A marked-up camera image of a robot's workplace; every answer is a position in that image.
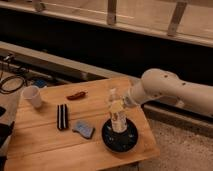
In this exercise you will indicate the white paper cup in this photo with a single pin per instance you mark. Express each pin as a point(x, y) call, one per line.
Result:
point(32, 95)

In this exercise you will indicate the clear plastic bottle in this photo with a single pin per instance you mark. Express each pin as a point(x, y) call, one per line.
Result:
point(118, 120)

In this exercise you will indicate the blue box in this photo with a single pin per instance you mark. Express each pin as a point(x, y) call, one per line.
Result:
point(40, 83)

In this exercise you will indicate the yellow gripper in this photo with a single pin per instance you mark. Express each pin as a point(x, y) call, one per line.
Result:
point(116, 106)

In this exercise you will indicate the black object at left edge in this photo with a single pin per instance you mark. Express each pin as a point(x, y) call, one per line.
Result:
point(5, 131)

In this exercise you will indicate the red chili pepper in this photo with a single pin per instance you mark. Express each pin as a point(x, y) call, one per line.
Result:
point(77, 95)

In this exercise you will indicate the blue sponge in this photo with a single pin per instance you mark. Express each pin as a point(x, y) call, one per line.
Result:
point(84, 129)

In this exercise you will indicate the metal railing post right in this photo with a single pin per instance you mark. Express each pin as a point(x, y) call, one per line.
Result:
point(176, 17)

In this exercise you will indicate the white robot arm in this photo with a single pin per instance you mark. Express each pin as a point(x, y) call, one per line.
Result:
point(156, 83)

